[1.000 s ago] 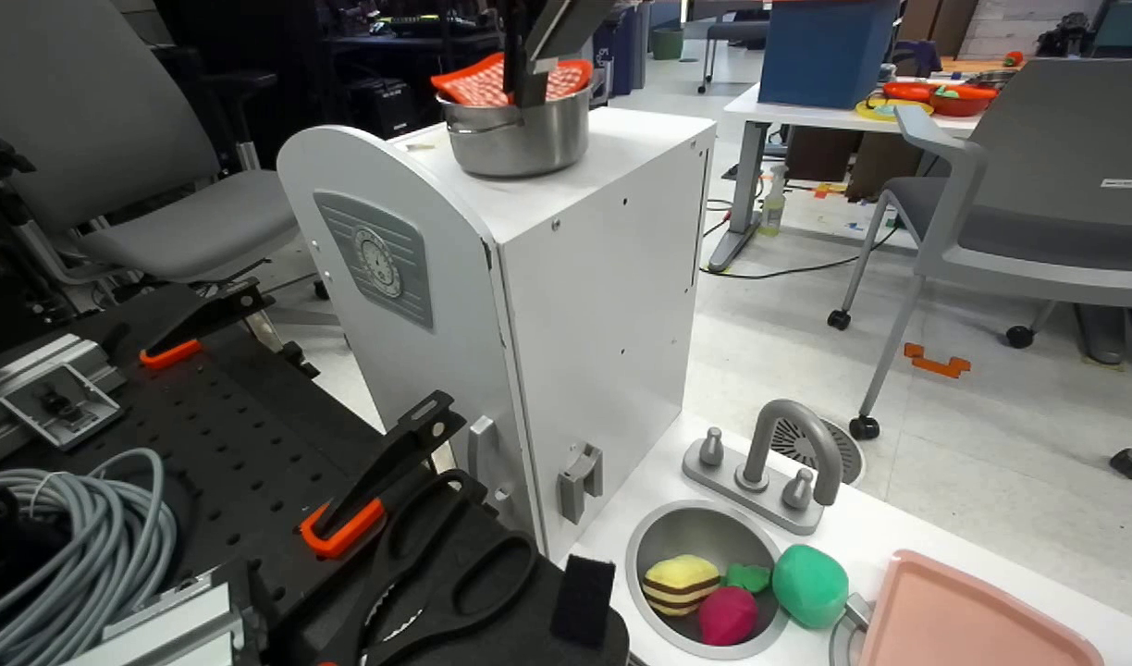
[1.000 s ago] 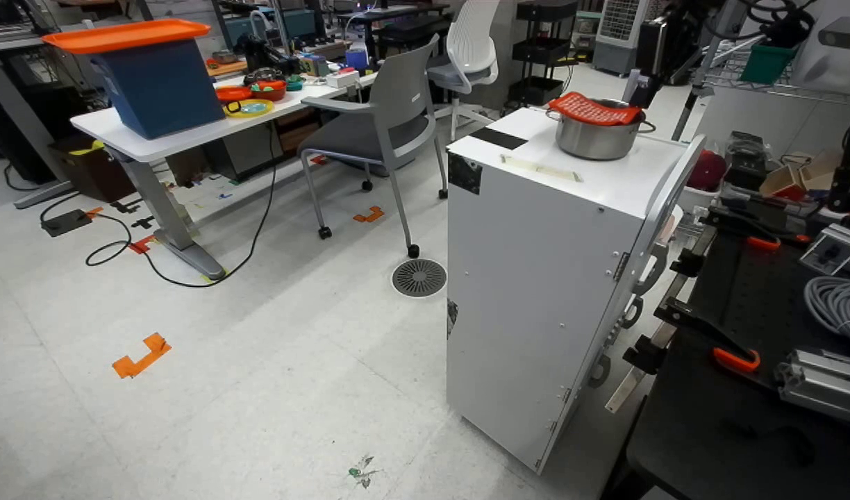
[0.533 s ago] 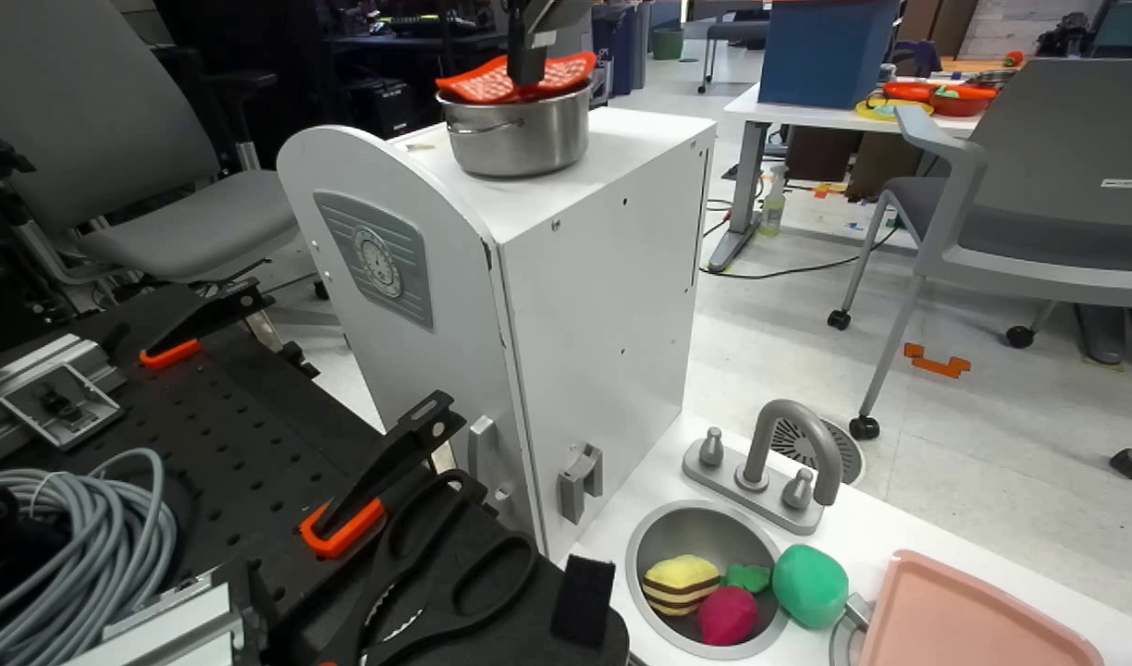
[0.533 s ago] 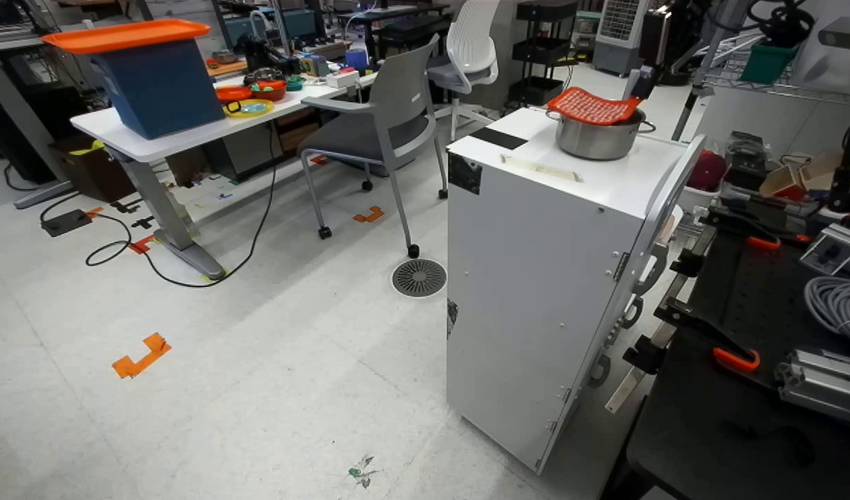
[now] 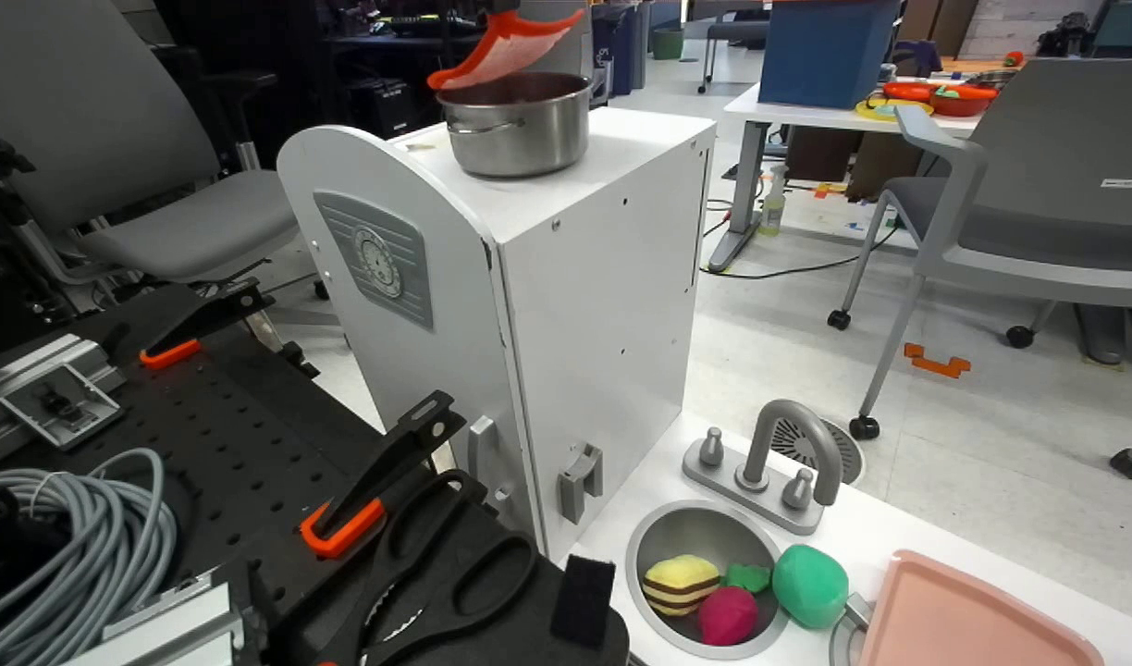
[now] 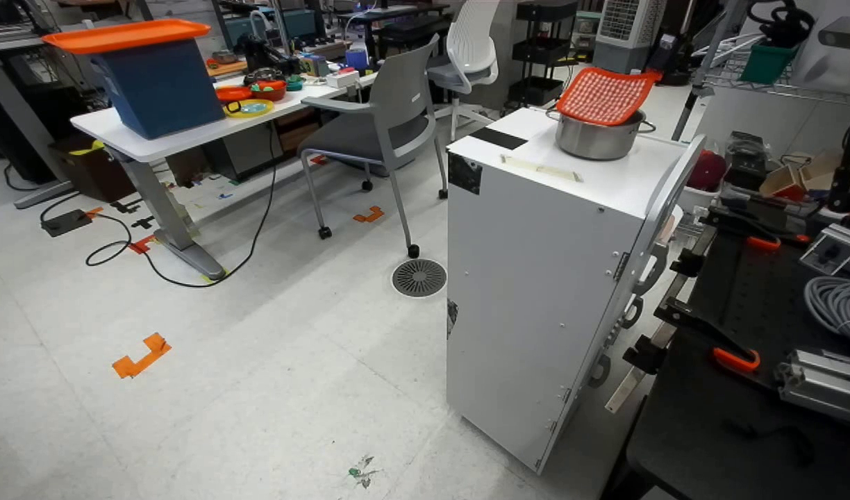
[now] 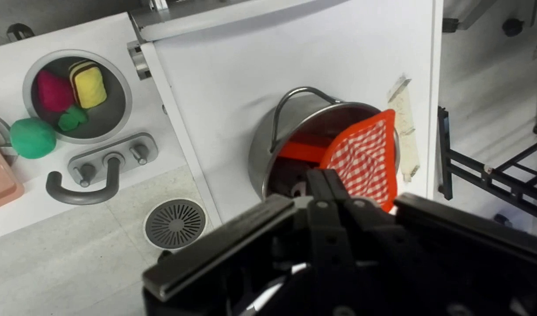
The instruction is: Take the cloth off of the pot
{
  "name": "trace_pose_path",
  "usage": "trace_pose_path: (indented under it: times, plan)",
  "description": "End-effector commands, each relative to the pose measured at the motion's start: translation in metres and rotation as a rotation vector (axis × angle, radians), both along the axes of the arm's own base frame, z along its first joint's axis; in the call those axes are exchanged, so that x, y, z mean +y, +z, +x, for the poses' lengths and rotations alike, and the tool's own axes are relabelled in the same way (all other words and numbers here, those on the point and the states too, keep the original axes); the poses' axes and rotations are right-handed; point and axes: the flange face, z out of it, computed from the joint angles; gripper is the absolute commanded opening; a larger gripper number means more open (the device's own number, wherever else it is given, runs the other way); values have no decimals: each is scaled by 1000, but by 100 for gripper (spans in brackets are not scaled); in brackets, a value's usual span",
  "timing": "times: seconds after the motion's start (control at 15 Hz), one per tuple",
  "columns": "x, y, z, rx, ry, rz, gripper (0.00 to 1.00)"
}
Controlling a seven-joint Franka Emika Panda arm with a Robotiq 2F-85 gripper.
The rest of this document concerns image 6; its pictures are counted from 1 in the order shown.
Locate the silver mounting plate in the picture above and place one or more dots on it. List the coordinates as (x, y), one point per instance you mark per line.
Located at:
(838, 251)

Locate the stainless steel pot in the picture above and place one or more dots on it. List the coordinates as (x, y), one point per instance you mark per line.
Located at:
(595, 140)

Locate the orange plastic tray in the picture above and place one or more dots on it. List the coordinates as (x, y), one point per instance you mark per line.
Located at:
(234, 92)

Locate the white toy kitchen cabinet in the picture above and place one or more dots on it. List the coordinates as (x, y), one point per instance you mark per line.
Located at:
(527, 308)

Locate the orange L-shaped floor tape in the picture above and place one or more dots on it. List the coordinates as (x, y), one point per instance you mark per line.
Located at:
(129, 365)

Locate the green box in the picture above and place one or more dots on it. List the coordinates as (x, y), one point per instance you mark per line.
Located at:
(765, 62)

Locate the white tower appliance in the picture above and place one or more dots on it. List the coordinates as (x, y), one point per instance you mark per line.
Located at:
(629, 31)

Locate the black power brick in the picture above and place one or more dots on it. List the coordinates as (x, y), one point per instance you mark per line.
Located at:
(66, 223)

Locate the white swivel chair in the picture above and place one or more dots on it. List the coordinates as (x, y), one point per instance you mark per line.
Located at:
(472, 45)

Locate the yellow green plate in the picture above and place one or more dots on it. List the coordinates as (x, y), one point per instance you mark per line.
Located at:
(249, 110)

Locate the gray office chair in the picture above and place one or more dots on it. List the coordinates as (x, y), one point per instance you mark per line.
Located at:
(388, 101)

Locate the red round container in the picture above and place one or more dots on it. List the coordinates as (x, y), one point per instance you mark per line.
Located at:
(710, 172)

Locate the orange patterned cloth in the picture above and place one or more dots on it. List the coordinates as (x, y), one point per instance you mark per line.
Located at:
(608, 98)

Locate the black shelf cart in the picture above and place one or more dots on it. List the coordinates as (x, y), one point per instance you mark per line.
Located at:
(541, 88)

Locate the blue water jug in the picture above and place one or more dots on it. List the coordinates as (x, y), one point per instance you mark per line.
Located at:
(358, 59)

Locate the blue plastic storage bin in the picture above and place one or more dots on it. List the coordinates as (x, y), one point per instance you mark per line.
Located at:
(156, 88)

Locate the white office desk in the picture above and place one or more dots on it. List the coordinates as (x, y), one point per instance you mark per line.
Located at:
(129, 140)

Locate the orange bin lid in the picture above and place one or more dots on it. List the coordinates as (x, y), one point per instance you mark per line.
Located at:
(122, 38)

